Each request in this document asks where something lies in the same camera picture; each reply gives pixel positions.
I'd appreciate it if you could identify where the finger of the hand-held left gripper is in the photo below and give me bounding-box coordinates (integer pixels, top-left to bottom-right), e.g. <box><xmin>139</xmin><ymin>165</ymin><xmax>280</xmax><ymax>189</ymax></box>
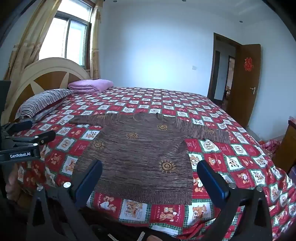
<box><xmin>9</xmin><ymin>130</ymin><xmax>56</xmax><ymax>146</ymax></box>
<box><xmin>2</xmin><ymin>120</ymin><xmax>33</xmax><ymax>134</ymax></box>

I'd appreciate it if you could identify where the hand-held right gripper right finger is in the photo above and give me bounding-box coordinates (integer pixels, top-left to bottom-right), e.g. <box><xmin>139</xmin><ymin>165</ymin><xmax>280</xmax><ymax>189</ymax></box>
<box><xmin>196</xmin><ymin>159</ymin><xmax>274</xmax><ymax>241</ymax></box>

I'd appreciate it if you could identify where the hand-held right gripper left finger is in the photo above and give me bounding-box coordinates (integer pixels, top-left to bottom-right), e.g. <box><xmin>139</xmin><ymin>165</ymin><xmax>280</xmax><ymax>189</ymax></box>
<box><xmin>27</xmin><ymin>159</ymin><xmax>103</xmax><ymax>241</ymax></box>

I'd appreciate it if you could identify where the brown knit sweater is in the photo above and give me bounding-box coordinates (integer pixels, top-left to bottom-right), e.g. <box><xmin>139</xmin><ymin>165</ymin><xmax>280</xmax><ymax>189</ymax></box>
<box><xmin>69</xmin><ymin>111</ymin><xmax>231</xmax><ymax>206</ymax></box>

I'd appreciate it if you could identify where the person's left hand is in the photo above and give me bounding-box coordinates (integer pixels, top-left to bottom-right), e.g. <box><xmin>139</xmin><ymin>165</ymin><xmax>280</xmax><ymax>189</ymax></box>
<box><xmin>5</xmin><ymin>162</ymin><xmax>25</xmax><ymax>202</ymax></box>

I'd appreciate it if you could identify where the striped pillow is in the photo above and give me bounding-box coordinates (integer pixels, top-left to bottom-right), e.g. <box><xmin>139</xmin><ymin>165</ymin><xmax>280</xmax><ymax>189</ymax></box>
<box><xmin>14</xmin><ymin>88</ymin><xmax>74</xmax><ymax>123</ymax></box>

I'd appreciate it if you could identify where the cream and wood headboard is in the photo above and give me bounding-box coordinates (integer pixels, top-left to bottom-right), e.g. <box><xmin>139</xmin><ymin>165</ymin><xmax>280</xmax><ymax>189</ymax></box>
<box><xmin>1</xmin><ymin>57</ymin><xmax>91</xmax><ymax>127</ymax></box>

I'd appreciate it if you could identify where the red checkered printed bedspread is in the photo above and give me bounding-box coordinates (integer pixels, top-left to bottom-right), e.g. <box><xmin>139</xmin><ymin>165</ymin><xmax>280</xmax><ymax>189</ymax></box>
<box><xmin>13</xmin><ymin>86</ymin><xmax>296</xmax><ymax>241</ymax></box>

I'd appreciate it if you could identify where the folded pink blanket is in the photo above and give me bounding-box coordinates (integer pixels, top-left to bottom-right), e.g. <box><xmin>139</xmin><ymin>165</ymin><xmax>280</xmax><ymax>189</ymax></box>
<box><xmin>68</xmin><ymin>79</ymin><xmax>114</xmax><ymax>94</ymax></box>

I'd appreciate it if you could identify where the wooden cabinet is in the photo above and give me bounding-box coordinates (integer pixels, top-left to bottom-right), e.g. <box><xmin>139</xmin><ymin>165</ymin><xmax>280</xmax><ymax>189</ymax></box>
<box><xmin>272</xmin><ymin>117</ymin><xmax>296</xmax><ymax>175</ymax></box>

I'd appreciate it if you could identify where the yellow patterned curtain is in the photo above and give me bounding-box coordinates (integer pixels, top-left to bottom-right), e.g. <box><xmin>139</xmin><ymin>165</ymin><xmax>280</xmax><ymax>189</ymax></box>
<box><xmin>89</xmin><ymin>0</ymin><xmax>105</xmax><ymax>80</ymax></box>
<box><xmin>3</xmin><ymin>0</ymin><xmax>63</xmax><ymax>81</ymax></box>

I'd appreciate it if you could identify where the brown wooden door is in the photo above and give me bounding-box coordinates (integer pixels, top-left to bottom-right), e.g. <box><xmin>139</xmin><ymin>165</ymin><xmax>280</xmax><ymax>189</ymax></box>
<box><xmin>233</xmin><ymin>44</ymin><xmax>262</xmax><ymax>128</ymax></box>

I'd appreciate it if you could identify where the red paper door decoration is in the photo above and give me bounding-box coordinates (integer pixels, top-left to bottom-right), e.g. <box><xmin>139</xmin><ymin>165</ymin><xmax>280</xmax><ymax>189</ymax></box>
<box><xmin>243</xmin><ymin>57</ymin><xmax>253</xmax><ymax>72</ymax></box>

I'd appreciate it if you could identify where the dark wooden door frame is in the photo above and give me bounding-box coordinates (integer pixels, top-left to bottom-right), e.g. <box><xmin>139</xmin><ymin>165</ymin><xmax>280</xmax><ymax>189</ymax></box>
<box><xmin>207</xmin><ymin>32</ymin><xmax>242</xmax><ymax>107</ymax></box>

